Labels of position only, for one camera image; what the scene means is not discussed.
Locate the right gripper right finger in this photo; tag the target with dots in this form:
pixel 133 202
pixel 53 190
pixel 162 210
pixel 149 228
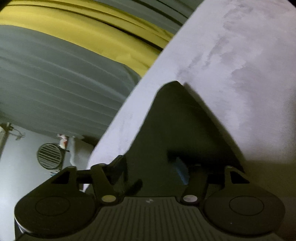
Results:
pixel 195 179

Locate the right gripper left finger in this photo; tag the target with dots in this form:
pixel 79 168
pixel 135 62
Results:
pixel 110 182

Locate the black pants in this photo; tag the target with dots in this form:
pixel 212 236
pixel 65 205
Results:
pixel 177 126

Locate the small pink toy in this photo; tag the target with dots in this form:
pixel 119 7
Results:
pixel 63 142

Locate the round slatted fan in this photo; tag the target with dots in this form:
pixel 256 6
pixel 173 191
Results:
pixel 50 156

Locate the grey green curtain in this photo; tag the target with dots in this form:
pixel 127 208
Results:
pixel 52 86

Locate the lavender bed sheet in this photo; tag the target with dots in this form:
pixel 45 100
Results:
pixel 239 57

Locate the yellow curtain panel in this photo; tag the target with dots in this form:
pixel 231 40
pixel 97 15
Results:
pixel 97 27

